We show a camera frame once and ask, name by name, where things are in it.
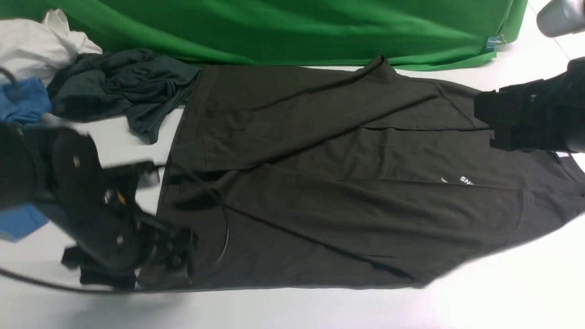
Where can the dark teal crumpled garment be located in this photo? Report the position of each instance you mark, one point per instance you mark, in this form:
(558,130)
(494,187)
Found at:
(139,84)

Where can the white crumpled garment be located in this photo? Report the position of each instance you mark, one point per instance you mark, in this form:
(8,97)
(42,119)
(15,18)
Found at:
(29,49)

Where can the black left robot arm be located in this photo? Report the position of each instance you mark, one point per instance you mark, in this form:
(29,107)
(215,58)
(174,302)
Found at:
(58,170)

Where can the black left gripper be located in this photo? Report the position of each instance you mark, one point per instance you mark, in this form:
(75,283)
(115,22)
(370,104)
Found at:
(140,238)

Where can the blue binder clip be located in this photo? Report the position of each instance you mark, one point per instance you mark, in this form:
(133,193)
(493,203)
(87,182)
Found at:
(492,44)

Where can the green backdrop cloth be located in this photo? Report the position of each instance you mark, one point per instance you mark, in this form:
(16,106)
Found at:
(417,35)

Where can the blue t-shirt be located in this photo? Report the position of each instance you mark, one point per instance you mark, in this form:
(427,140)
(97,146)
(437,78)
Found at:
(24,109)

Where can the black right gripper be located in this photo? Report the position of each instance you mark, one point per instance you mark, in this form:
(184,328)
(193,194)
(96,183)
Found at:
(546,115)

